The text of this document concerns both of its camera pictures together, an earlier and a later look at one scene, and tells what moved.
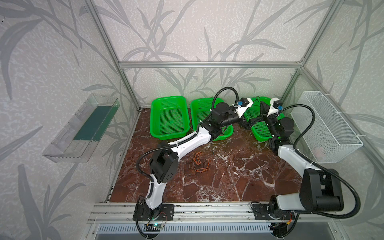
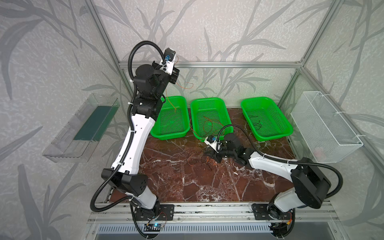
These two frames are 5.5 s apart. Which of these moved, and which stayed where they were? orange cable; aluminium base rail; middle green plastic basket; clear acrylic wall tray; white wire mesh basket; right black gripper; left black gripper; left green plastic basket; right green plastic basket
Moved: right black gripper; orange cable; left black gripper
Stayed: middle green plastic basket; clear acrylic wall tray; left green plastic basket; aluminium base rail; right green plastic basket; white wire mesh basket
